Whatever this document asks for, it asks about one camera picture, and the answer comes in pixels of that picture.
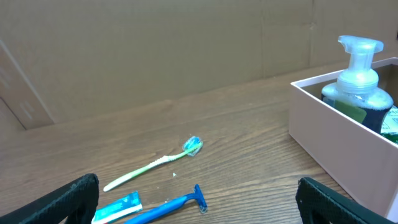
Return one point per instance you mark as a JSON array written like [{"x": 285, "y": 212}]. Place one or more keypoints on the green white soap packet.
[{"x": 390, "y": 125}]

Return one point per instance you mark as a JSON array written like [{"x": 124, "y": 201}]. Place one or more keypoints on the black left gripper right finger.
[{"x": 319, "y": 204}]

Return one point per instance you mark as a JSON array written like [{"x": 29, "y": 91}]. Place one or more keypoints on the green white toothbrush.
[{"x": 190, "y": 148}]

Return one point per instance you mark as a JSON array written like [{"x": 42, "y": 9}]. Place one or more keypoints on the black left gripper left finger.
[{"x": 73, "y": 203}]

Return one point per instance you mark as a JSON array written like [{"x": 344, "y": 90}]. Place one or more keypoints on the white cardboard box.
[{"x": 362, "y": 162}]

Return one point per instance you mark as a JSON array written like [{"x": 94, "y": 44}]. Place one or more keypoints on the blue disposable razor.
[{"x": 171, "y": 206}]

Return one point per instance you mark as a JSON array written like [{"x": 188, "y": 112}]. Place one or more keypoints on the clear soap pump bottle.
[{"x": 356, "y": 92}]

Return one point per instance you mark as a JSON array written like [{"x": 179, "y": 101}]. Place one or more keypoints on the teal white toothpaste tube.
[{"x": 123, "y": 207}]

